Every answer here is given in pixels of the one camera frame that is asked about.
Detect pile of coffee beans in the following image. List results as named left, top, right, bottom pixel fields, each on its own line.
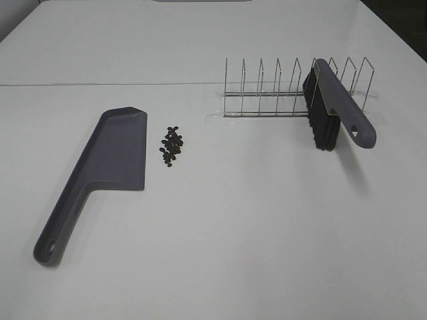
left=159, top=126, right=183, bottom=167

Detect purple plastic dustpan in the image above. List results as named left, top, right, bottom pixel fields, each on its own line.
left=33, top=107, right=147, bottom=267

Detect purple hand brush black bristles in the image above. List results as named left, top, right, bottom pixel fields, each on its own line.
left=303, top=59, right=376, bottom=151

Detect chrome wire dish rack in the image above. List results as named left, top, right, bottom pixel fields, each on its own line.
left=218, top=57, right=378, bottom=118

